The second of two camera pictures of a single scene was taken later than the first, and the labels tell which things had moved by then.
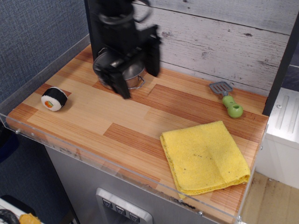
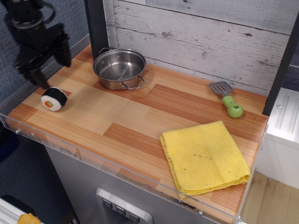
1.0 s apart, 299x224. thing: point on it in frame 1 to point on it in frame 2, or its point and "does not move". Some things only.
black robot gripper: (121, 39) to (35, 38)
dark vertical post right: (280, 78) does not move
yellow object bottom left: (29, 219) does not move
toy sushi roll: (53, 99) does not move
